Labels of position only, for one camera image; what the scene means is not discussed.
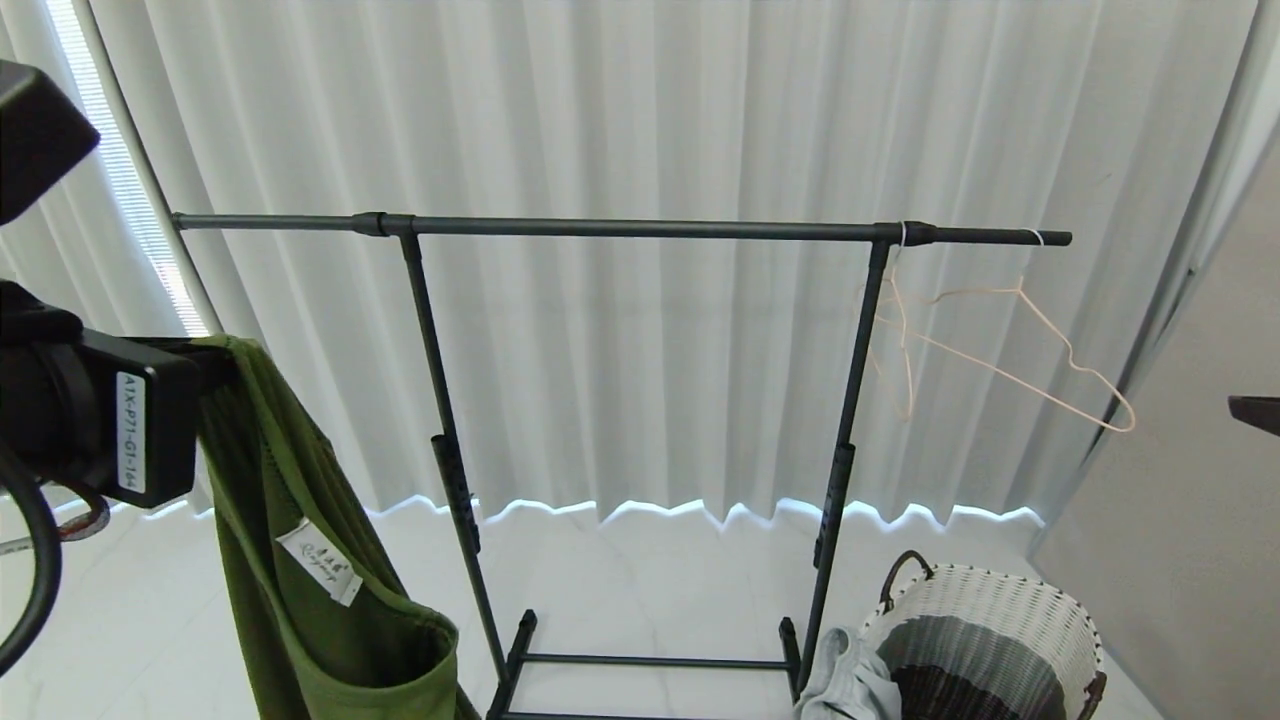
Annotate black cable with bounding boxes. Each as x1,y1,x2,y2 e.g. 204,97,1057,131
0,440,64,677

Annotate pink clothes hanger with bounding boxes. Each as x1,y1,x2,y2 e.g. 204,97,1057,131
875,238,1138,434
860,245,917,423

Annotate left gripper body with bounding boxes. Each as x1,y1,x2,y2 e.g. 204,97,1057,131
0,330,201,509

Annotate black clothes rack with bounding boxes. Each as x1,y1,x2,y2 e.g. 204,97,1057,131
172,210,1073,720

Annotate green garment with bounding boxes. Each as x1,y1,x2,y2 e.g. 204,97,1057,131
195,335,483,720

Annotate pale grey shorts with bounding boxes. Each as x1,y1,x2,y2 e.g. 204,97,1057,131
794,626,903,720

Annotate white laundry basket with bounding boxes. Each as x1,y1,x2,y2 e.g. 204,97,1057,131
860,549,1110,720

